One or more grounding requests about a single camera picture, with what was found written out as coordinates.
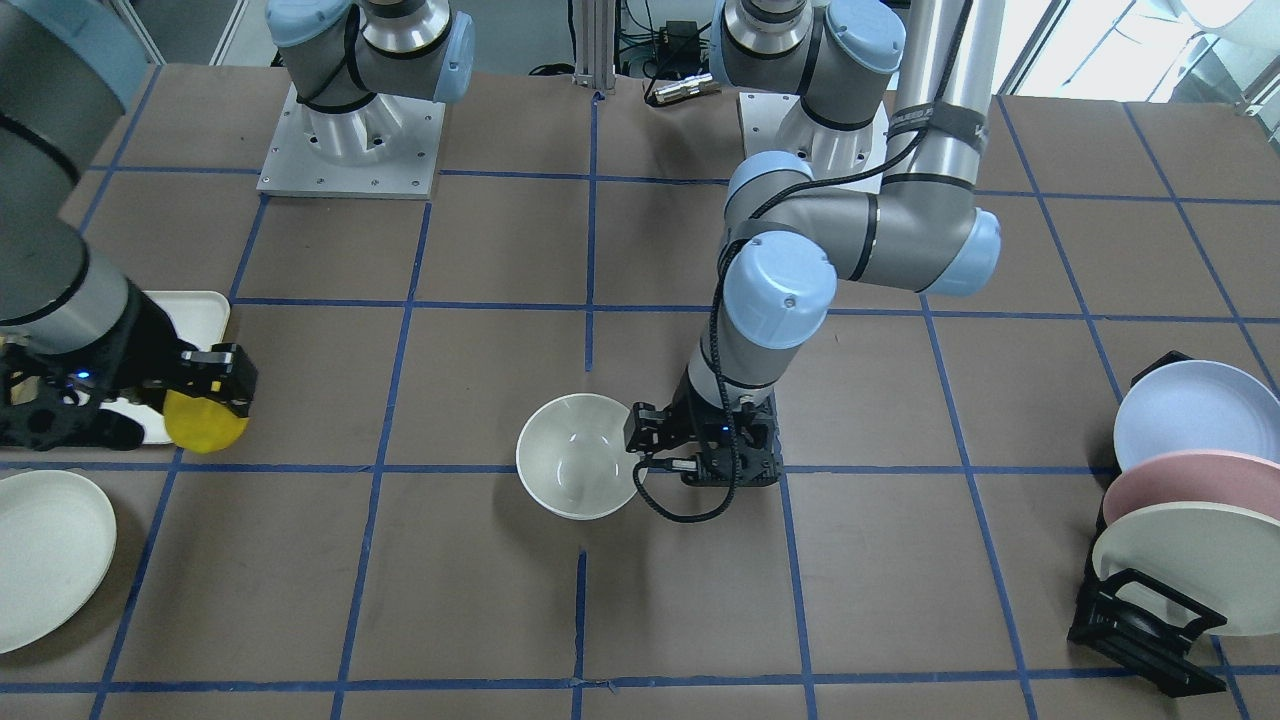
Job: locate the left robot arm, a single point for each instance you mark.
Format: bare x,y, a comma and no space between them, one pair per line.
871,180

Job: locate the white ceramic bowl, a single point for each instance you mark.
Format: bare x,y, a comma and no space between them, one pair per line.
571,457

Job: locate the yellow lemon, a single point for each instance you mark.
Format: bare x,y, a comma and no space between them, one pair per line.
201,425

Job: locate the white rectangular tray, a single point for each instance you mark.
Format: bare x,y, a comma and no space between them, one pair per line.
198,317

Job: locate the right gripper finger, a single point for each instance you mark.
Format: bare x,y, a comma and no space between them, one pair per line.
224,374

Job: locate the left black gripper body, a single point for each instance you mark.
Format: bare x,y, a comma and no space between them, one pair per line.
689,415

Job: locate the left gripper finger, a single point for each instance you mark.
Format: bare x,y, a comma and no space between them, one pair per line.
643,430

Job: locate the light blue plate in rack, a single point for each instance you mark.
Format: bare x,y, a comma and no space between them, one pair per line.
1196,405

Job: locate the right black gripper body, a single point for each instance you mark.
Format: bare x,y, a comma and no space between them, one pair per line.
147,347

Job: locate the pink plate in rack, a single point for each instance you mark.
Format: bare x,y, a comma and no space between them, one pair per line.
1214,476

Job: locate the cream round plate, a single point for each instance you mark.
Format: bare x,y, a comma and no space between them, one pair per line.
58,538

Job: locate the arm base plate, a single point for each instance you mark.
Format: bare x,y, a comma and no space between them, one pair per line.
775,122
386,150

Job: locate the aluminium frame post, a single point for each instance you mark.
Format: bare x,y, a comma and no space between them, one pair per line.
594,37

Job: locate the cream plate in rack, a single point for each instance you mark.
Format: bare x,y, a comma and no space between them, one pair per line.
1219,555

